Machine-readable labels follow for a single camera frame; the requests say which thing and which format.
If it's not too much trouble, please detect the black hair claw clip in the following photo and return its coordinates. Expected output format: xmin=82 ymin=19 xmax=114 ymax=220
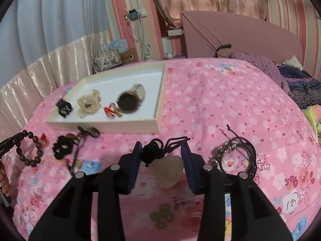
xmin=56 ymin=98 xmax=73 ymax=118

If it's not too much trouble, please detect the wall socket with chargers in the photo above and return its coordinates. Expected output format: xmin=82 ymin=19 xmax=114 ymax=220
xmin=124 ymin=8 xmax=147 ymax=21

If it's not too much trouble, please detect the brown cardboard box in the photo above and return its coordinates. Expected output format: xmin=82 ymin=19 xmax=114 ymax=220
xmin=120 ymin=47 xmax=139 ymax=64

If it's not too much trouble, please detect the black leather cord bracelet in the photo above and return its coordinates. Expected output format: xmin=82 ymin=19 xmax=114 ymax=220
xmin=210 ymin=124 xmax=258 ymax=179

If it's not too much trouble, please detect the green bottle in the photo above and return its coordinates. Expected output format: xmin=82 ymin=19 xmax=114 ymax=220
xmin=144 ymin=44 xmax=153 ymax=61

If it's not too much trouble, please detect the cream bead bracelet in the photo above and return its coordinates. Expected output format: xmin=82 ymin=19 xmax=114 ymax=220
xmin=76 ymin=89 xmax=102 ymax=119

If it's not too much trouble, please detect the red string charm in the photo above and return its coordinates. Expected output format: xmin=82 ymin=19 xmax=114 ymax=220
xmin=103 ymin=102 xmax=123 ymax=120

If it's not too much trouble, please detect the cream satin curtain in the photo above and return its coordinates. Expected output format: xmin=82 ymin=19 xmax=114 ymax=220
xmin=1 ymin=31 xmax=109 ymax=139

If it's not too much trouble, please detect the thin black cord necklace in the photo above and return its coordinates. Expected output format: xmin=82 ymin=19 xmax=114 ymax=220
xmin=67 ymin=125 xmax=101 ymax=176

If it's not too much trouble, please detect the dark wooden bead bracelet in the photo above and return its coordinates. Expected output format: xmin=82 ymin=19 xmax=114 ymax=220
xmin=15 ymin=129 xmax=45 ymax=168

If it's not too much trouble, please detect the white strap wrist watch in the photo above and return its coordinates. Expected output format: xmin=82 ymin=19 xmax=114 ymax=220
xmin=116 ymin=83 xmax=146 ymax=114

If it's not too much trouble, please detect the pink floral bed sheet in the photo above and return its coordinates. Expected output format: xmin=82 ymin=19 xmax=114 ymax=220
xmin=10 ymin=59 xmax=320 ymax=240

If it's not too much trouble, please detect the patterned tote bag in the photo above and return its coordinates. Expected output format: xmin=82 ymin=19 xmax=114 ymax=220
xmin=92 ymin=44 xmax=122 ymax=74

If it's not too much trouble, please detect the jade pendant black cord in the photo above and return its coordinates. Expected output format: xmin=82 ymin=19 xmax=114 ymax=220
xmin=139 ymin=136 xmax=191 ymax=189

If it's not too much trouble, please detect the dark crumpled blanket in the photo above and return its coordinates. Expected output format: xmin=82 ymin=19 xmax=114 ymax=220
xmin=278 ymin=65 xmax=320 ymax=109

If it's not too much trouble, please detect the white shallow cardboard tray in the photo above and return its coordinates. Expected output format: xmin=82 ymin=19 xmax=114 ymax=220
xmin=46 ymin=61 xmax=167 ymax=134

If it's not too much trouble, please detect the blue sheer curtain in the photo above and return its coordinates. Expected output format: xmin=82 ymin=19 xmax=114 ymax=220
xmin=1 ymin=0 xmax=109 ymax=86

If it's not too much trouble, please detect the purple dotted pillow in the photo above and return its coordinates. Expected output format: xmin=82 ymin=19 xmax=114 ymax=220
xmin=230 ymin=51 xmax=292 ymax=96

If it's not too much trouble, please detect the pink headboard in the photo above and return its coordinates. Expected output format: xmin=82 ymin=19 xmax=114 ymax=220
xmin=181 ymin=11 xmax=303 ymax=63

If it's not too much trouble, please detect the black scrunchie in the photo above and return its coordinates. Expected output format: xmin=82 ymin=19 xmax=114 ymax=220
xmin=52 ymin=133 xmax=76 ymax=160

